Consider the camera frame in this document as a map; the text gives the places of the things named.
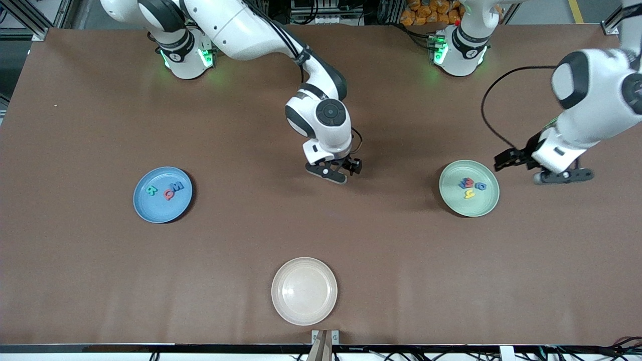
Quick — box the green-lit left base box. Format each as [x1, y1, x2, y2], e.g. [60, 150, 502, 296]
[426, 31, 448, 66]

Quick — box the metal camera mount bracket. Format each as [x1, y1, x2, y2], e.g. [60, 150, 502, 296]
[307, 329, 340, 361]

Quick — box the green plate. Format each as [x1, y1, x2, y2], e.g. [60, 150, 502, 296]
[439, 160, 500, 218]

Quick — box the green-lit right base box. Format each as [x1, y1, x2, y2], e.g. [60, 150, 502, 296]
[198, 45, 219, 68]

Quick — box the aluminium frame profile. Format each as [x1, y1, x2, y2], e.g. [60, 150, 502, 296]
[602, 0, 642, 36]
[0, 0, 71, 41]

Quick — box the blue plate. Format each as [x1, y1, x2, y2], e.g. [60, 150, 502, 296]
[133, 166, 194, 224]

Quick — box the beige plate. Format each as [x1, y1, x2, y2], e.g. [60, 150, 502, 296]
[271, 257, 338, 326]

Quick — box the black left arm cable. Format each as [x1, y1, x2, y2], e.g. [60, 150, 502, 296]
[480, 65, 558, 151]

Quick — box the green-lit base box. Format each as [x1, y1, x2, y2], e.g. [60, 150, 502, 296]
[198, 45, 219, 68]
[426, 31, 448, 66]

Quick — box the orange objects pile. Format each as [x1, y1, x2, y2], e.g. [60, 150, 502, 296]
[401, 0, 464, 27]

